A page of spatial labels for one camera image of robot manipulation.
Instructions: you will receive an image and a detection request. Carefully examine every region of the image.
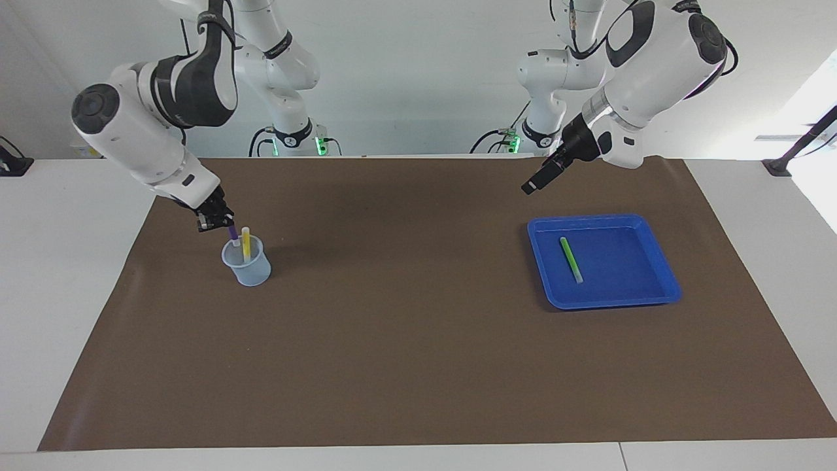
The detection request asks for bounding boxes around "brown table mat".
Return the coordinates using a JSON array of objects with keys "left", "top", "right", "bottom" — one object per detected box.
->
[{"left": 37, "top": 157, "right": 837, "bottom": 452}]

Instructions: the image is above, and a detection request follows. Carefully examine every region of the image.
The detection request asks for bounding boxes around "blue plastic tray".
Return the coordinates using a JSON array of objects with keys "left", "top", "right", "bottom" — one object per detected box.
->
[{"left": 527, "top": 213, "right": 683, "bottom": 311}]

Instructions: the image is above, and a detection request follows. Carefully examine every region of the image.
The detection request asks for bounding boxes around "green pen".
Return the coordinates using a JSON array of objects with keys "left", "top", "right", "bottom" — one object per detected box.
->
[{"left": 559, "top": 237, "right": 585, "bottom": 285}]

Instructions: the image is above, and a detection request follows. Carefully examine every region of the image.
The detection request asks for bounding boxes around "black table clamp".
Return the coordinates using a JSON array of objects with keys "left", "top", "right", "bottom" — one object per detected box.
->
[{"left": 0, "top": 135, "right": 35, "bottom": 177}]

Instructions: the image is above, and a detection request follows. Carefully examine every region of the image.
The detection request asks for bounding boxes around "black camera stand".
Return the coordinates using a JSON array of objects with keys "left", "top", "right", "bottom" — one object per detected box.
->
[{"left": 762, "top": 105, "right": 837, "bottom": 177}]

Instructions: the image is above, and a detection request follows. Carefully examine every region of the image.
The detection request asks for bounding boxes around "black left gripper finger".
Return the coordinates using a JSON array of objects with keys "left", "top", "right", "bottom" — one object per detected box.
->
[{"left": 521, "top": 157, "right": 567, "bottom": 196}]

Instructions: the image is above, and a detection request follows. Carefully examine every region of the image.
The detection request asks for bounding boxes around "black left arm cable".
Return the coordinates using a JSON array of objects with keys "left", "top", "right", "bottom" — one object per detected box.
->
[{"left": 566, "top": 0, "right": 740, "bottom": 79}]

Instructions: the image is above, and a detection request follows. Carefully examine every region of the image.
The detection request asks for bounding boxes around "translucent plastic cup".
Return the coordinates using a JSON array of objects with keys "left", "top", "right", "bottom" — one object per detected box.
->
[{"left": 222, "top": 235, "right": 273, "bottom": 288}]

